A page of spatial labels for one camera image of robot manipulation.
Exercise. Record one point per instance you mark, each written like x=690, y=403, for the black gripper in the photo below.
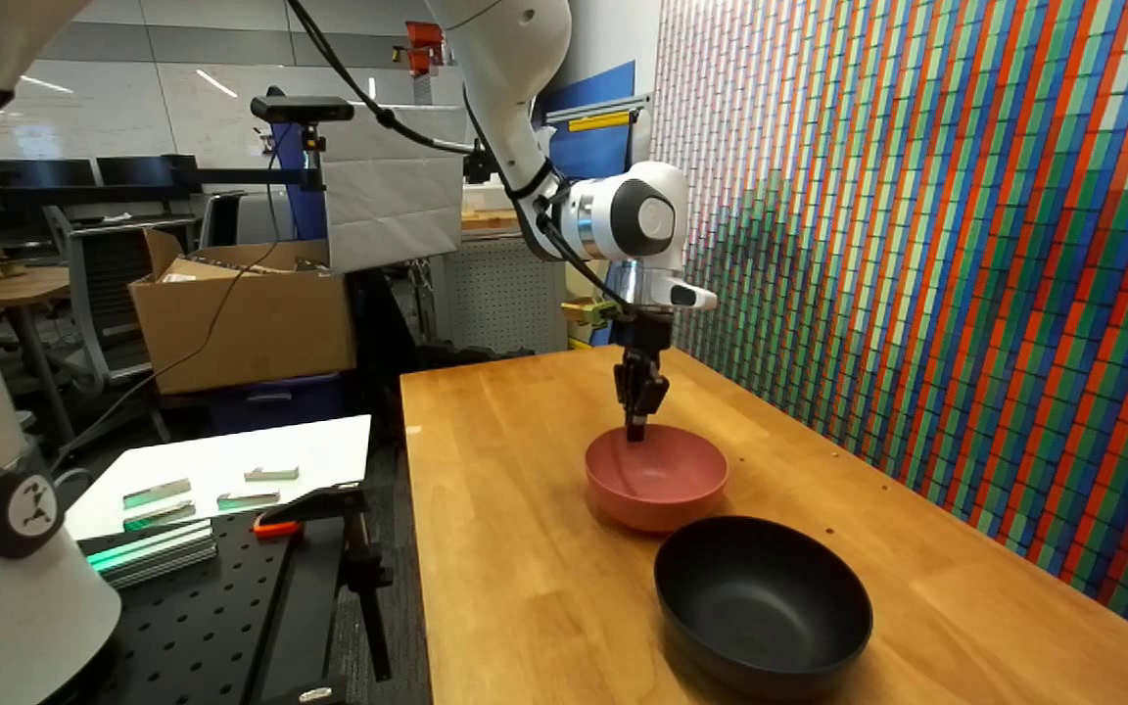
x=645, y=342

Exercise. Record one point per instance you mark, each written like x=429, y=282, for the orange bowl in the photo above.
x=656, y=477

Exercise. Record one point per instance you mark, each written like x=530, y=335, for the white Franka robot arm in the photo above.
x=511, y=61

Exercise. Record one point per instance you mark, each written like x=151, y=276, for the black bowl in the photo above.
x=762, y=609

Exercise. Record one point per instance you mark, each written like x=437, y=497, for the beige board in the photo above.
x=579, y=320

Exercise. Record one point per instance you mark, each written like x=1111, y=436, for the grey cabinet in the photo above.
x=506, y=300

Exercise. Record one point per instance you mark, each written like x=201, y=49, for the white flat panel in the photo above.
x=390, y=201

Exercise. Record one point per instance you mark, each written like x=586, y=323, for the black stand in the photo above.
x=361, y=573

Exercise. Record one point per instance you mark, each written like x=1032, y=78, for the white paper sheet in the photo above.
x=313, y=450

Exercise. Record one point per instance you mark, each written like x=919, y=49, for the short metal bar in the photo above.
x=272, y=474
x=246, y=497
x=158, y=494

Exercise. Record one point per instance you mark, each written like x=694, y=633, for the cardboard box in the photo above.
x=245, y=335

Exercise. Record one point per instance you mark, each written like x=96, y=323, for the red fixture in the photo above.
x=425, y=49

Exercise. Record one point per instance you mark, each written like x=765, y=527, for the black perforated breadboard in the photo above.
x=195, y=626

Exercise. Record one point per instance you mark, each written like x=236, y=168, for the aluminium extrusion bar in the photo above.
x=154, y=549

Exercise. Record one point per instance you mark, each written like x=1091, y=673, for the grey office chair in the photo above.
x=115, y=266

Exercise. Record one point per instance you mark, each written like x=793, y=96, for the black computer monitor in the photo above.
x=45, y=175
x=145, y=168

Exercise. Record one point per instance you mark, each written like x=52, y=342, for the wooden desk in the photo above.
x=10, y=282

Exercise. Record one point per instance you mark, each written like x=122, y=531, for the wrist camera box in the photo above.
x=690, y=295

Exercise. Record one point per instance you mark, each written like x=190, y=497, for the blue camera post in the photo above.
x=297, y=182

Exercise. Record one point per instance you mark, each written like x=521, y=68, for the black stereo camera bar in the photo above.
x=303, y=107

